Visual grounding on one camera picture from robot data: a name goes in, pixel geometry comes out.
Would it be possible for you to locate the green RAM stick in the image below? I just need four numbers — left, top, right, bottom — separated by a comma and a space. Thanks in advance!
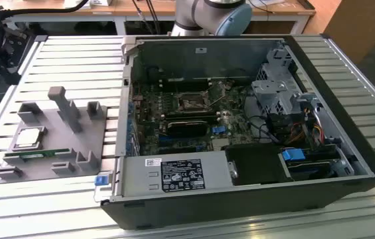
2, 148, 70, 160

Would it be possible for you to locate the black graphics card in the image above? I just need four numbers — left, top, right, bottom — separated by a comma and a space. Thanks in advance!
166, 120, 212, 137

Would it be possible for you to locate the green motherboard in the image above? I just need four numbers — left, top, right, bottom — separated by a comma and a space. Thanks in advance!
128, 79, 273, 156

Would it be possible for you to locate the silver green CPU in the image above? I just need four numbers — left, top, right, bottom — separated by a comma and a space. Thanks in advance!
13, 128, 45, 147

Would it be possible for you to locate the wooden desk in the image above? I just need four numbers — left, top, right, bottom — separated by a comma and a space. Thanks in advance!
0, 0, 317, 35

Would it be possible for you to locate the grey metal disk bay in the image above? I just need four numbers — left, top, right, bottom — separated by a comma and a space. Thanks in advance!
250, 48, 324, 118

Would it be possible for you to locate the metal socket cover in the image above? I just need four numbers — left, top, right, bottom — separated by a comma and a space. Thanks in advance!
206, 80, 230, 107

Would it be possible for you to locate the silver power supply unit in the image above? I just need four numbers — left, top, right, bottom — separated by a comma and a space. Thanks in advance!
120, 150, 234, 197

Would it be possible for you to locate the CPU socket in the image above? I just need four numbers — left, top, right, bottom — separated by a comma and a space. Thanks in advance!
176, 92, 213, 113

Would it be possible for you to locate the black RAM slot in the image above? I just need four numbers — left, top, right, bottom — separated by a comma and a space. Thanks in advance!
164, 117, 214, 121

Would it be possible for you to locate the grey parts rack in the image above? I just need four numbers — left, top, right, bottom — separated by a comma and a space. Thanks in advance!
0, 86, 108, 185

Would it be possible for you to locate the brown wooden cabinet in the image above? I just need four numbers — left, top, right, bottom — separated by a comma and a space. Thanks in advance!
302, 0, 375, 65

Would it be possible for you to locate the black PC case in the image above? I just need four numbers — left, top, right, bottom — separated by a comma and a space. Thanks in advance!
93, 33, 375, 231

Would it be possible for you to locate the hard disk in blue carrier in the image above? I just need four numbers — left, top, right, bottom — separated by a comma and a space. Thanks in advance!
281, 148, 337, 180

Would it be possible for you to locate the coloured power wire bundle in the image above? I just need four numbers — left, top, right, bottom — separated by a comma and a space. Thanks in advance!
289, 107, 325, 146

